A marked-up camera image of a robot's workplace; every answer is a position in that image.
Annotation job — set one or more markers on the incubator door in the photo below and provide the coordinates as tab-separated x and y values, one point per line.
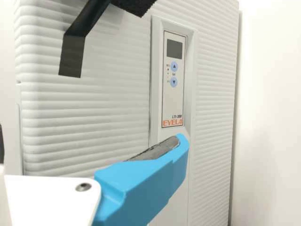
94	106

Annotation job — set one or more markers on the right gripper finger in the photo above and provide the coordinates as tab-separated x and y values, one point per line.
145	186

